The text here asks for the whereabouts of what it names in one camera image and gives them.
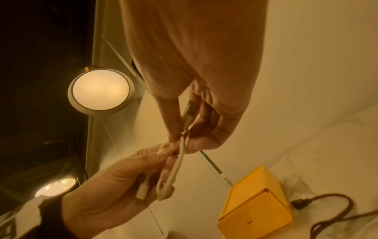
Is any person's right hand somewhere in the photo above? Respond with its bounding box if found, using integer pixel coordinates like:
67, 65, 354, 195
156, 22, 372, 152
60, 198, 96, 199
118, 0, 268, 155

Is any person's left hand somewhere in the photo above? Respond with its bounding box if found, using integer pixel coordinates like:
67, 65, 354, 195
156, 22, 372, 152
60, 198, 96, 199
60, 141, 190, 239

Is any short white cable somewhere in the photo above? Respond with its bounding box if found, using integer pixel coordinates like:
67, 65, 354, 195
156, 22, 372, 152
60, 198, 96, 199
135, 100, 202, 204

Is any yellow box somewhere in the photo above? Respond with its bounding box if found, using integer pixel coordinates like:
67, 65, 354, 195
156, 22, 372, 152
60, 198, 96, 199
217, 165, 294, 239

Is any thick black cable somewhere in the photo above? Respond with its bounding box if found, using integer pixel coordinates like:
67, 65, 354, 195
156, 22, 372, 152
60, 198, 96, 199
291, 193, 378, 239

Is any black left wristband with markers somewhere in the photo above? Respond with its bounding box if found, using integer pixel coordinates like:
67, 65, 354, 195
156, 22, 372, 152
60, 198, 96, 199
0, 193, 72, 239

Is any white marble table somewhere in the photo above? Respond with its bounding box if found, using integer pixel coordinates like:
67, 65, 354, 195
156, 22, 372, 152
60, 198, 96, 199
165, 102, 378, 239

